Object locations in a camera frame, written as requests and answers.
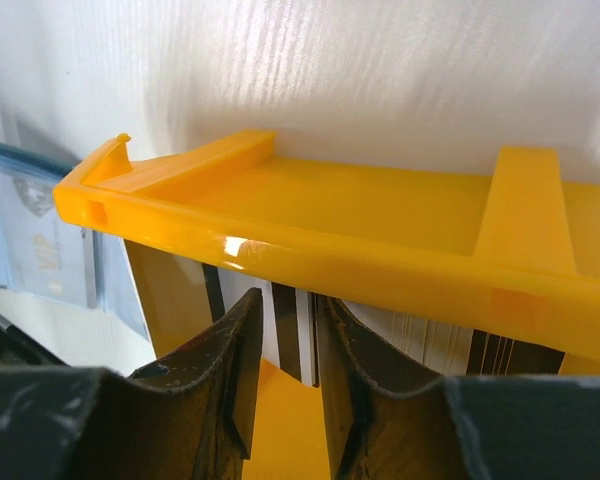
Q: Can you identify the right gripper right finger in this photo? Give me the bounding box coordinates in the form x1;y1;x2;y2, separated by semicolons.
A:
315;295;600;479

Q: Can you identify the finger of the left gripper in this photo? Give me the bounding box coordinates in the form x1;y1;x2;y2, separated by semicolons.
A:
0;299;46;369

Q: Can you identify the orange plastic card stand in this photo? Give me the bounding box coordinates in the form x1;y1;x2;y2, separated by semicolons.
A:
53;131;600;479

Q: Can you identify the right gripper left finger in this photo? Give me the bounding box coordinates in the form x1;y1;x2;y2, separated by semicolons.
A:
0;288;263;479

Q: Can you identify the blue leather card holder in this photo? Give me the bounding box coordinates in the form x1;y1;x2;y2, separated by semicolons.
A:
0;144;150;339

